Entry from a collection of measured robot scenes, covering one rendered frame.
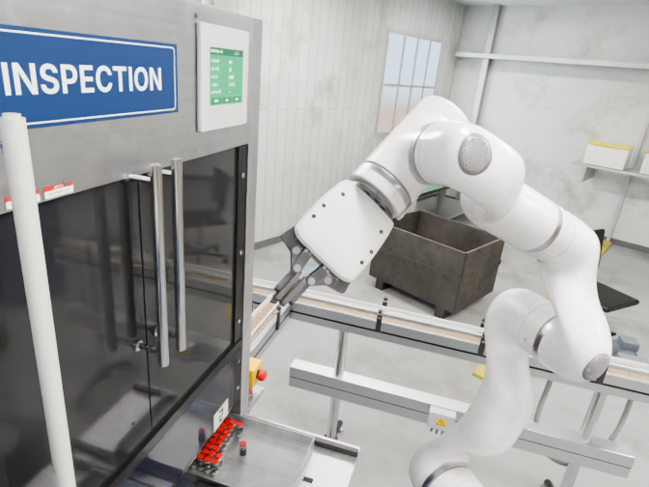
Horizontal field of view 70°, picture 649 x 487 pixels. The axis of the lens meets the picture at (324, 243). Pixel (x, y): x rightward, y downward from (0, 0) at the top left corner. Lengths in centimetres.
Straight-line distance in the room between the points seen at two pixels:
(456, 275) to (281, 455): 282
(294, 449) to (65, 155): 114
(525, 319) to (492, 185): 39
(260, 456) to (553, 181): 682
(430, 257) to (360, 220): 362
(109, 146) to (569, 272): 76
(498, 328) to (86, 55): 82
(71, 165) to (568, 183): 737
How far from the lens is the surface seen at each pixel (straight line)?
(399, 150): 59
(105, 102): 81
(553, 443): 251
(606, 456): 257
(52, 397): 75
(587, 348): 86
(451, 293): 416
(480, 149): 56
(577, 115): 771
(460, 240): 484
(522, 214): 72
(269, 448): 159
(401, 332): 219
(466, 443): 100
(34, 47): 72
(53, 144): 75
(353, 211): 57
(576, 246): 83
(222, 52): 109
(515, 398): 94
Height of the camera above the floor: 201
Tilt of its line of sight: 21 degrees down
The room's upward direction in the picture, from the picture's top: 5 degrees clockwise
